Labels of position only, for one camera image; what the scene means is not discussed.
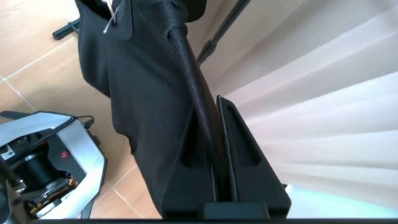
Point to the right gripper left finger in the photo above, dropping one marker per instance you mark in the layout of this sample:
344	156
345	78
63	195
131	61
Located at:
186	186

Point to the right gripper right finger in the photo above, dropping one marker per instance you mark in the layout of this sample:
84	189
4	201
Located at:
258	186

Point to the black garment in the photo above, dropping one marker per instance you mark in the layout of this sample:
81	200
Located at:
146	93

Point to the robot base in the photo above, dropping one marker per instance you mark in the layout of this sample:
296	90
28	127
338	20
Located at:
81	146

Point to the black clothes rack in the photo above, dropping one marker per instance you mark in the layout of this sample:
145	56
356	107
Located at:
224	28

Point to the beige curtain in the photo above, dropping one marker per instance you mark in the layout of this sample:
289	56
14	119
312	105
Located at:
311	93

